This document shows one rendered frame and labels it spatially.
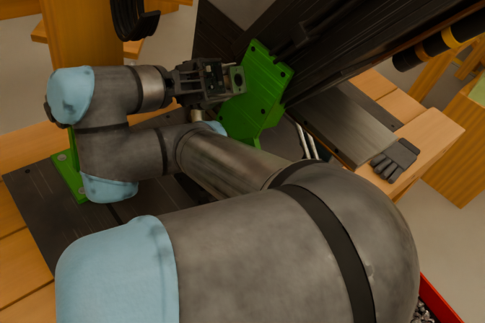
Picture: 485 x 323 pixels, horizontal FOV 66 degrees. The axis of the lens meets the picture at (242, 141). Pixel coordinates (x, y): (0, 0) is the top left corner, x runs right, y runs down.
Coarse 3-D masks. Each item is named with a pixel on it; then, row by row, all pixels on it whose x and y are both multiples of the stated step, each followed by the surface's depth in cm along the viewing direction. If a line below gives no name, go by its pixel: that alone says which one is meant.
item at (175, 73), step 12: (204, 60) 62; (216, 60) 64; (168, 72) 58; (180, 72) 60; (192, 72) 61; (204, 72) 62; (216, 72) 64; (168, 84) 63; (180, 84) 58; (192, 84) 63; (204, 84) 62; (216, 84) 64; (168, 96) 59; (180, 96) 66; (192, 96) 64; (204, 96) 62
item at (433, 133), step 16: (432, 112) 135; (400, 128) 125; (416, 128) 127; (432, 128) 128; (448, 128) 130; (416, 144) 121; (432, 144) 123; (448, 144) 125; (416, 160) 116; (432, 160) 125; (368, 176) 107; (400, 176) 110; (416, 176) 126; (384, 192) 104
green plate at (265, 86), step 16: (256, 48) 74; (240, 64) 77; (256, 64) 74; (272, 64) 72; (256, 80) 75; (272, 80) 72; (288, 80) 70; (240, 96) 79; (256, 96) 76; (272, 96) 73; (224, 112) 83; (240, 112) 80; (256, 112) 77; (272, 112) 78; (224, 128) 84; (240, 128) 80; (256, 128) 77
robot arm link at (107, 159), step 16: (96, 128) 51; (112, 128) 52; (128, 128) 55; (80, 144) 52; (96, 144) 51; (112, 144) 52; (128, 144) 53; (144, 144) 54; (80, 160) 53; (96, 160) 51; (112, 160) 52; (128, 160) 53; (144, 160) 54; (160, 160) 55; (96, 176) 52; (112, 176) 52; (128, 176) 54; (144, 176) 55; (160, 176) 58; (96, 192) 52; (112, 192) 52; (128, 192) 54
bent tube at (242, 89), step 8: (232, 72) 74; (240, 72) 76; (224, 80) 76; (232, 80) 74; (240, 80) 77; (232, 88) 74; (240, 88) 76; (192, 112) 85; (200, 112) 84; (192, 120) 85
